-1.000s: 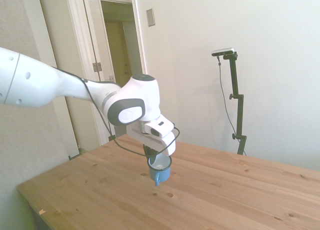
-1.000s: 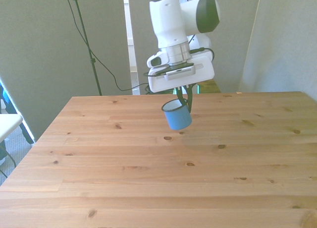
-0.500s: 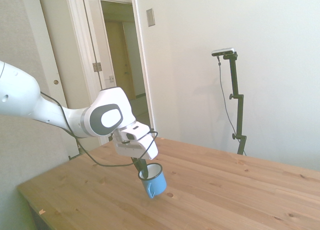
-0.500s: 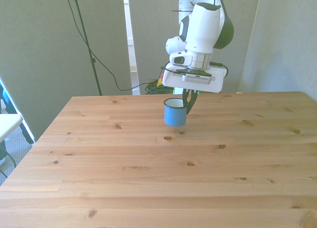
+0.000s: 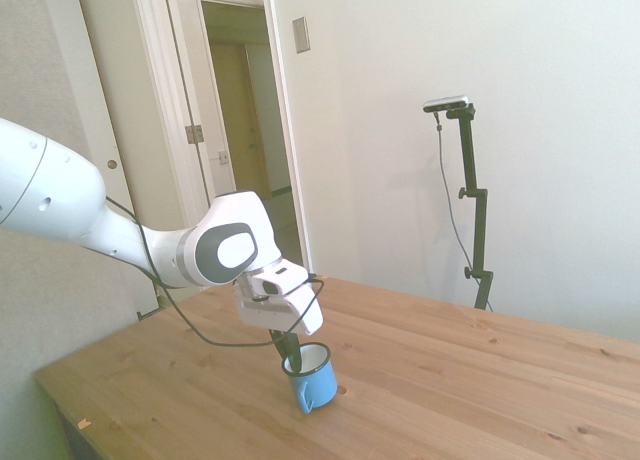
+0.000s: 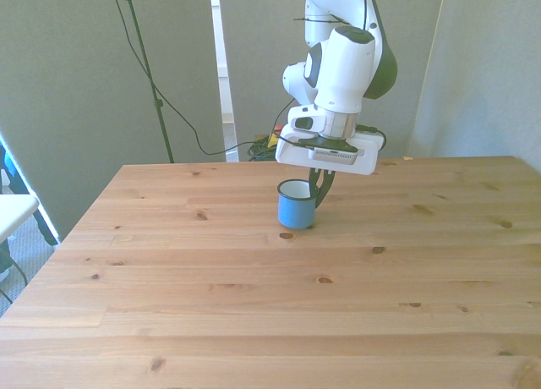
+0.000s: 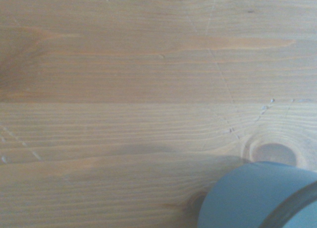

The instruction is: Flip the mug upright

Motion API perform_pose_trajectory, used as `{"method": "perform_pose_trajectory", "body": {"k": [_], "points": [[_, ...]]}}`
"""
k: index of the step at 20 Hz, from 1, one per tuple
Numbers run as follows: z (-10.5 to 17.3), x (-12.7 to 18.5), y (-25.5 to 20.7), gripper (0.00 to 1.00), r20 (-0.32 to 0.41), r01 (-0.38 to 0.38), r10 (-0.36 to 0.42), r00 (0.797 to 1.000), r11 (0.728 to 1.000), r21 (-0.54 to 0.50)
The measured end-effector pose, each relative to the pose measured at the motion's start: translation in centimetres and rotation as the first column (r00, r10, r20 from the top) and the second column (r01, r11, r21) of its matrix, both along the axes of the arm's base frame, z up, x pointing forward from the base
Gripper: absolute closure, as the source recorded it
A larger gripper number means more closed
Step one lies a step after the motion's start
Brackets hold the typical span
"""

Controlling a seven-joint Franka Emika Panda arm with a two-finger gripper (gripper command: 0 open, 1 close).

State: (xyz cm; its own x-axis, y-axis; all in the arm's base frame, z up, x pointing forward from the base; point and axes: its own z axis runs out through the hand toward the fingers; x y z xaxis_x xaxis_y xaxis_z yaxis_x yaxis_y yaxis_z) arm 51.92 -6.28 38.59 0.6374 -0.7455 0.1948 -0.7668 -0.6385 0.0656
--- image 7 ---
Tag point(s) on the blue mug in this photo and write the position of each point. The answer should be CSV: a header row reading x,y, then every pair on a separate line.
x,y
250,195

